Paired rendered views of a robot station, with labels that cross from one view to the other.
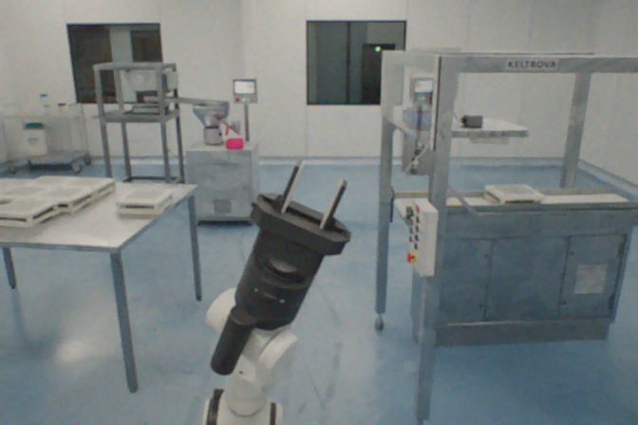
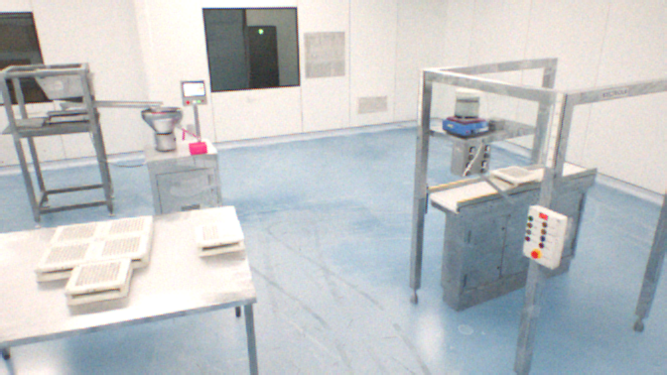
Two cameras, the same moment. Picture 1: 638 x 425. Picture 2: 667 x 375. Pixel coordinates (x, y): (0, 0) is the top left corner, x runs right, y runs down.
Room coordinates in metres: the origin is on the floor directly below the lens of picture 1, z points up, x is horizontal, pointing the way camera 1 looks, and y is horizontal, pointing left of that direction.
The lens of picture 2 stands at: (0.40, 1.32, 2.05)
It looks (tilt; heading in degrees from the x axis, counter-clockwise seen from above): 21 degrees down; 336
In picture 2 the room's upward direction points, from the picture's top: 1 degrees counter-clockwise
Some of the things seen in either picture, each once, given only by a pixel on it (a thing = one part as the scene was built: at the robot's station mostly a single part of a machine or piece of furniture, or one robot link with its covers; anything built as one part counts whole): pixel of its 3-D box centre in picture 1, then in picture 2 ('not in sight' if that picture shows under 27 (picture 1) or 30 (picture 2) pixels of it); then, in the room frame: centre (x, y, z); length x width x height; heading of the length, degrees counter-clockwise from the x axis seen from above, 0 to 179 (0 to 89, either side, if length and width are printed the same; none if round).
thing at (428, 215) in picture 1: (423, 236); (544, 236); (1.89, -0.41, 1.00); 0.17 x 0.06 x 0.26; 4
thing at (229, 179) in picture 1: (225, 181); (185, 186); (5.07, 0.92, 0.38); 0.63 x 0.57 x 0.76; 89
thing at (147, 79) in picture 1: (162, 136); (93, 145); (5.62, 1.68, 0.75); 1.43 x 1.06 x 1.50; 89
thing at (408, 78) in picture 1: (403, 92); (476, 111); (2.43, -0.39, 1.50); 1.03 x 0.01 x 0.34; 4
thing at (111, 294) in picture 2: (25, 216); (101, 284); (2.61, 1.55, 0.84); 0.24 x 0.24 x 0.02; 82
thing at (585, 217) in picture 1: (516, 212); (516, 189); (2.80, -1.12, 0.80); 1.30 x 0.29 x 0.10; 94
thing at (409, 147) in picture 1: (425, 154); (470, 157); (2.63, -0.55, 1.17); 0.22 x 0.11 x 0.20; 94
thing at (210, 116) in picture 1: (218, 124); (171, 129); (5.13, 0.97, 0.95); 0.49 x 0.36 x 0.37; 89
